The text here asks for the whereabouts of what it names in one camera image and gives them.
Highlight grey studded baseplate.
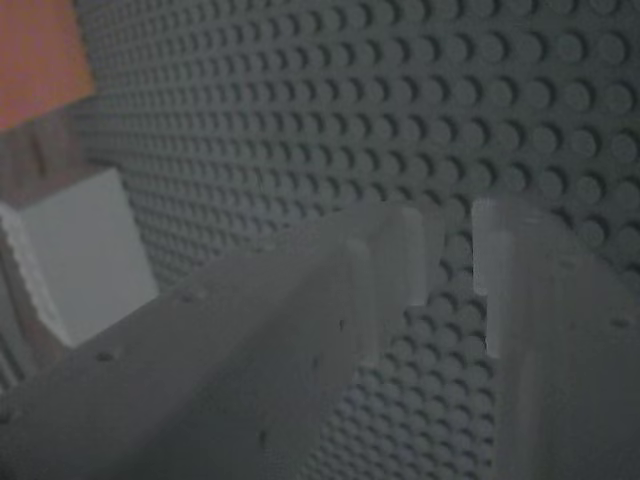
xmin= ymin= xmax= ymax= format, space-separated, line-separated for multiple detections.
xmin=69 ymin=0 xmax=640 ymax=480

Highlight white block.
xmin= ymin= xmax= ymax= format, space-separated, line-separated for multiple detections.
xmin=0 ymin=167 xmax=161 ymax=349

